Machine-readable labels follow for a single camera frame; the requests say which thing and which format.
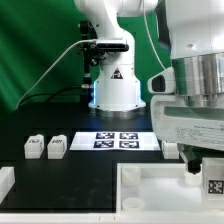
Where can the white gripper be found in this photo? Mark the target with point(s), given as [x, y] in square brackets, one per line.
[202, 127]

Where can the white square table top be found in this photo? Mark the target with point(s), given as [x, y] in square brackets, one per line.
[163, 187]

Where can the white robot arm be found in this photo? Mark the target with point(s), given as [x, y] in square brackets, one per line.
[188, 97]

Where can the white sheet with tags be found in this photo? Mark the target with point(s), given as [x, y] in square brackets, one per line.
[131, 141]

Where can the white left obstacle block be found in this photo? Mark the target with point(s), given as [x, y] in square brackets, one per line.
[7, 180]

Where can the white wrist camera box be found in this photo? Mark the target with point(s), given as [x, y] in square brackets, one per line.
[163, 82]

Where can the black camera on stand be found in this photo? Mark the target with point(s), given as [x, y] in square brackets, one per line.
[111, 88]

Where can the white front rail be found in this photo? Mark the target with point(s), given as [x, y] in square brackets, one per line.
[88, 219]

